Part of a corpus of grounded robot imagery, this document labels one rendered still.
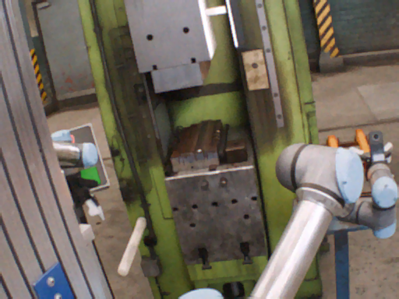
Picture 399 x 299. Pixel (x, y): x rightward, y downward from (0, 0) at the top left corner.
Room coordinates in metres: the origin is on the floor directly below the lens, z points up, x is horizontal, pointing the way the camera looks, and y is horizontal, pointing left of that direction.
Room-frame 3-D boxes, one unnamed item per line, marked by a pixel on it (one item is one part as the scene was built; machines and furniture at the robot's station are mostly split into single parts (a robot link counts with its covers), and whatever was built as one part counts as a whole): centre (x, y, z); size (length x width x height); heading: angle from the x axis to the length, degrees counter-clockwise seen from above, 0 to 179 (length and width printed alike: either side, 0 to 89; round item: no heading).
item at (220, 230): (2.14, -0.06, 0.69); 0.56 x 0.38 x 0.45; 171
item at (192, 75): (2.14, 0.00, 1.32); 0.42 x 0.20 x 0.10; 171
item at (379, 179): (1.14, -0.49, 1.04); 0.11 x 0.08 x 0.09; 165
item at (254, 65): (2.01, -0.30, 1.27); 0.09 x 0.02 x 0.17; 81
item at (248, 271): (2.14, -0.06, 0.23); 0.55 x 0.37 x 0.47; 171
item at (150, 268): (2.11, 0.37, 0.36); 0.09 x 0.07 x 0.12; 81
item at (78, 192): (1.58, 0.47, 1.07); 0.09 x 0.08 x 0.12; 152
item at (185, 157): (2.14, 0.00, 0.96); 0.42 x 0.20 x 0.09; 171
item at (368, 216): (1.15, -0.48, 0.95); 0.11 x 0.08 x 0.11; 40
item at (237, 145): (1.96, -0.15, 0.95); 0.12 x 0.08 x 0.06; 171
